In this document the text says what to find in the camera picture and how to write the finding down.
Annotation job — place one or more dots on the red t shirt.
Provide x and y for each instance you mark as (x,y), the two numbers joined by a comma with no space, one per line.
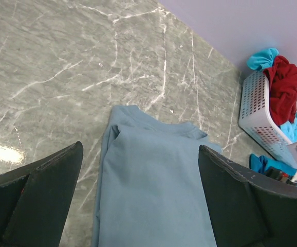
(282,77)

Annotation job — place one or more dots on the grey blue t shirt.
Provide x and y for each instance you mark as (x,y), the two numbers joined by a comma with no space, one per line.
(149,190)

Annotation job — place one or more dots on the folded teal t shirt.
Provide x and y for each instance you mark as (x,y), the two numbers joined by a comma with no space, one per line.
(262,163)

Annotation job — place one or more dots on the light turquoise t shirt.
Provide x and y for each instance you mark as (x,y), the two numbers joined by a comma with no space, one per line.
(260,61)

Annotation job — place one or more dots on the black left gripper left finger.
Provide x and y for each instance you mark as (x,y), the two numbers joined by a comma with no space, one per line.
(35,198)

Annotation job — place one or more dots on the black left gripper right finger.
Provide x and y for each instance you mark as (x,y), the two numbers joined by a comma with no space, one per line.
(246,207)

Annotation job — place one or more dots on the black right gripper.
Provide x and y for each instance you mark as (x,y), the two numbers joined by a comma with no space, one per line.
(279,175)

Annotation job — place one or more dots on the white plastic laundry basket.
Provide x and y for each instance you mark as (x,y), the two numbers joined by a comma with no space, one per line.
(256,121)

